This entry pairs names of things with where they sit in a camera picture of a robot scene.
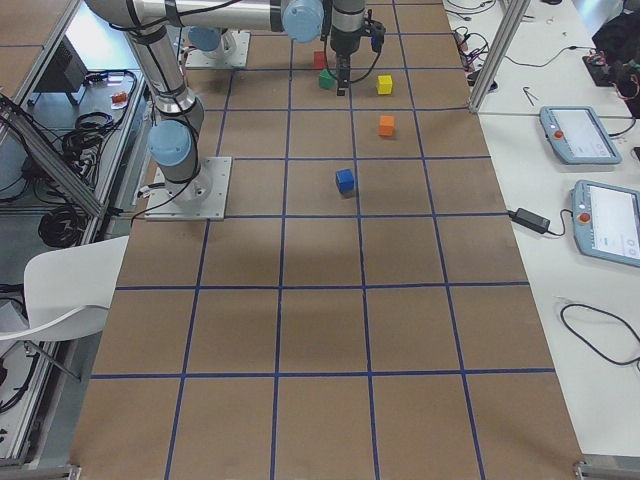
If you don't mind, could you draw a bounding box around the black power adapter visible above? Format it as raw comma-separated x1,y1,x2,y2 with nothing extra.
508,208,550,234

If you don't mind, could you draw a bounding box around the orange wooden block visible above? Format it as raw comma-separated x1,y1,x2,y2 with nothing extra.
378,115,396,138

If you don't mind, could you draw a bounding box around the aluminium frame post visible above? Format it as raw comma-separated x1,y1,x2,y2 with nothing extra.
468,0,530,113

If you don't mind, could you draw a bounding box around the black control box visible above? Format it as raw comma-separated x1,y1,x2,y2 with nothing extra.
34,36,89,106

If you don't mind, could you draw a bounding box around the yellow wooden block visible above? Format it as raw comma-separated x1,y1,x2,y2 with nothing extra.
376,75,394,96

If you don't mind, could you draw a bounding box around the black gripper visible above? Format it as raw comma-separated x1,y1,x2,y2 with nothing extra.
335,50,351,97

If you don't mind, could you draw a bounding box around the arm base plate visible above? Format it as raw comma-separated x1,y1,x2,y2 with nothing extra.
144,157,232,221
184,27,250,70

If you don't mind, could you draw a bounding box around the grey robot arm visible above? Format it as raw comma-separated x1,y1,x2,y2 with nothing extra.
87,1,211,202
176,1,373,96

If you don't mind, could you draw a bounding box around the teach pendant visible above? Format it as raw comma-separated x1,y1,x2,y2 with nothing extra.
571,180,639,267
539,106,622,165

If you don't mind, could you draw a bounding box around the red wooden block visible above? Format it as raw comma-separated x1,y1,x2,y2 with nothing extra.
313,50,327,70

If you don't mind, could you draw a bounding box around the green wooden block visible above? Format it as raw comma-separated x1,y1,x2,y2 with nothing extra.
318,69,336,90

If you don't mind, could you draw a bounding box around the lower teach pendant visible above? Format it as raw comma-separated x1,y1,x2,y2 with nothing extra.
571,180,639,267

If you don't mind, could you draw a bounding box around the black cable on table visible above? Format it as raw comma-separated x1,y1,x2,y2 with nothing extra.
559,302,640,366

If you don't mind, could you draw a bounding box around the blue wooden block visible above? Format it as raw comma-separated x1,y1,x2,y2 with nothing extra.
335,169,355,195

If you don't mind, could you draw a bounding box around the upper teach pendant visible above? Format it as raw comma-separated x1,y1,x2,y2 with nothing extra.
539,106,622,165

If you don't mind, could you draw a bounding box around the white plastic chair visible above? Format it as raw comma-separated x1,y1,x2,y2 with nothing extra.
1,236,129,342

